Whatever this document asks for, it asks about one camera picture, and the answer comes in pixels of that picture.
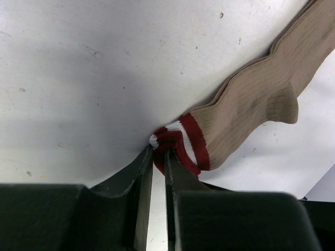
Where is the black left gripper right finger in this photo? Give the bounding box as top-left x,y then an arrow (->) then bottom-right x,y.
164,149 -> 212,250

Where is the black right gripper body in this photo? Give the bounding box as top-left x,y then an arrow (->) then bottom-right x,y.
201,163 -> 335,251

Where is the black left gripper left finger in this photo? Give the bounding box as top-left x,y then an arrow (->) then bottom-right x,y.
90,146 -> 153,250

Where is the tan sock with maroon cuff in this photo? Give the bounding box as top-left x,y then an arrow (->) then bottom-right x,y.
149,1 -> 334,176

